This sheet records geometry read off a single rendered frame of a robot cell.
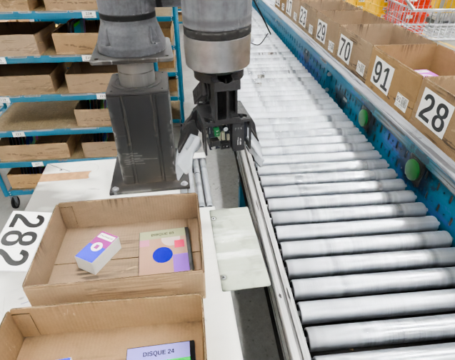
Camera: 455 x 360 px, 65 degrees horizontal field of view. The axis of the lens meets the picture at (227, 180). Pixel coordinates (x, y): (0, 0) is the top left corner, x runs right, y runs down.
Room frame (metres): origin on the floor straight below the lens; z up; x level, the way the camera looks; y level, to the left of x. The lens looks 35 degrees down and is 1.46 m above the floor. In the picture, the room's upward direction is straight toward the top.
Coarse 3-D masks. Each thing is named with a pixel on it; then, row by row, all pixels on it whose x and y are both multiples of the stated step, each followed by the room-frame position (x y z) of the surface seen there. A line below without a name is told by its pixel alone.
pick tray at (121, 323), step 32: (32, 320) 0.42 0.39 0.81; (64, 320) 0.42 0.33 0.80; (96, 320) 0.43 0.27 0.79; (128, 320) 0.44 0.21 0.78; (160, 320) 0.44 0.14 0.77; (192, 320) 0.45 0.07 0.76; (0, 352) 0.35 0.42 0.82; (32, 352) 0.38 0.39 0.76; (64, 352) 0.38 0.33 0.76; (96, 352) 0.38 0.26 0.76
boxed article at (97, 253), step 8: (104, 232) 0.68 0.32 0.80; (96, 240) 0.65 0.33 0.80; (104, 240) 0.65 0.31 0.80; (112, 240) 0.65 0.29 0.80; (88, 248) 0.62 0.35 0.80; (96, 248) 0.62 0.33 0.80; (104, 248) 0.62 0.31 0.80; (112, 248) 0.64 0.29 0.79; (120, 248) 0.66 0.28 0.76; (80, 256) 0.60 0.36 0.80; (88, 256) 0.60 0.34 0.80; (96, 256) 0.60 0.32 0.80; (104, 256) 0.61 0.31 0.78; (112, 256) 0.63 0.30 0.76; (80, 264) 0.59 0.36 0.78; (88, 264) 0.58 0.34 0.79; (96, 264) 0.59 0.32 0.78; (104, 264) 0.61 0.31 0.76; (96, 272) 0.58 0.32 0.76
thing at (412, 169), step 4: (408, 160) 0.99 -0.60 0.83; (412, 160) 0.97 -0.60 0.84; (408, 164) 0.98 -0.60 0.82; (412, 164) 0.96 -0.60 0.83; (416, 164) 0.95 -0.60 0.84; (408, 168) 0.97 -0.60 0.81; (412, 168) 0.95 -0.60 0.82; (416, 168) 0.94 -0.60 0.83; (408, 172) 0.97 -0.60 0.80; (412, 172) 0.95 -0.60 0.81; (416, 172) 0.93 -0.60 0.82; (408, 176) 0.96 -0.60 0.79; (412, 176) 0.94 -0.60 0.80; (416, 176) 0.93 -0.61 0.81; (412, 180) 0.94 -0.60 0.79
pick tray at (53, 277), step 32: (64, 224) 0.74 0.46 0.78; (96, 224) 0.75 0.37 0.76; (128, 224) 0.76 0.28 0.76; (160, 224) 0.76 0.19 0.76; (192, 224) 0.76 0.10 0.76; (64, 256) 0.63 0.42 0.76; (128, 256) 0.63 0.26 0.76; (32, 288) 0.47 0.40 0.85; (64, 288) 0.48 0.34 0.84; (96, 288) 0.48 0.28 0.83; (128, 288) 0.49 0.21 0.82; (160, 288) 0.50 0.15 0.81; (192, 288) 0.51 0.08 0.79
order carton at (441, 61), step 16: (384, 48) 1.56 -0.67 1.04; (400, 48) 1.56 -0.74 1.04; (416, 48) 1.57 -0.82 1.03; (432, 48) 1.58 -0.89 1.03; (448, 48) 1.51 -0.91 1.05; (400, 64) 1.32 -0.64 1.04; (416, 64) 1.57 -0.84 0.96; (432, 64) 1.57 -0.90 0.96; (448, 64) 1.47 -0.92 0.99; (368, 80) 1.53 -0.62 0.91; (400, 80) 1.29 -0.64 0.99; (416, 80) 1.19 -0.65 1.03; (384, 96) 1.36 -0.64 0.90; (416, 96) 1.17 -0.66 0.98; (400, 112) 1.23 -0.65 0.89
